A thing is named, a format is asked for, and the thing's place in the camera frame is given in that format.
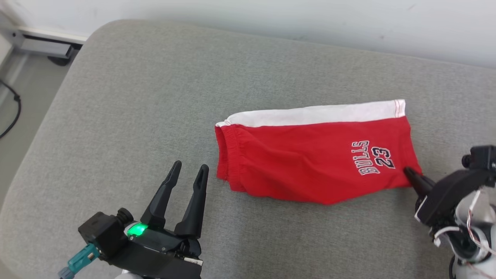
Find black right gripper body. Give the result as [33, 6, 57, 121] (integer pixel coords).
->
[415, 168, 491, 228]

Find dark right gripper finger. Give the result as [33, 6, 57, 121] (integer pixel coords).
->
[403, 166, 436, 197]

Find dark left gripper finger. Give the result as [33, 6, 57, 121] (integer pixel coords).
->
[174, 164, 210, 239]
[140, 160, 183, 230]

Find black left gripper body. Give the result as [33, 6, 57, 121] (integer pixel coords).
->
[110, 221, 204, 279]

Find red white Bulls shorts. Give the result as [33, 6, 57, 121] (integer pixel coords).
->
[215, 99, 423, 205]

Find grey fabric sofa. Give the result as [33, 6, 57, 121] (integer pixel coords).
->
[0, 19, 496, 279]

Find grey metal fixture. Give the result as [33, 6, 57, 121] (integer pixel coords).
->
[11, 26, 84, 66]

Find teal left camera cable plug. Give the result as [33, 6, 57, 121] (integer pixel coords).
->
[58, 243, 102, 279]

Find black floor cable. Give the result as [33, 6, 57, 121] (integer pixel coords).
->
[0, 79, 22, 139]

